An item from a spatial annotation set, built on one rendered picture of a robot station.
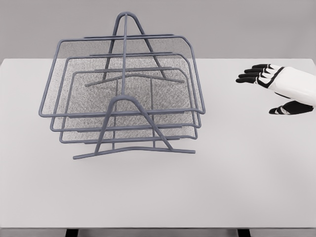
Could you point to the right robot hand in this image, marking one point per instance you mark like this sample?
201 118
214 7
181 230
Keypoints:
293 84

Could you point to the large grey mesh tray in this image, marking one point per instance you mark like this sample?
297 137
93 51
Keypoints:
71 49

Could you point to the medium grey mesh tray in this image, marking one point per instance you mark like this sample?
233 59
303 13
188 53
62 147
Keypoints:
74 122

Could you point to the small grey mesh tray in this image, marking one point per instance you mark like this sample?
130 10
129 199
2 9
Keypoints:
74 135

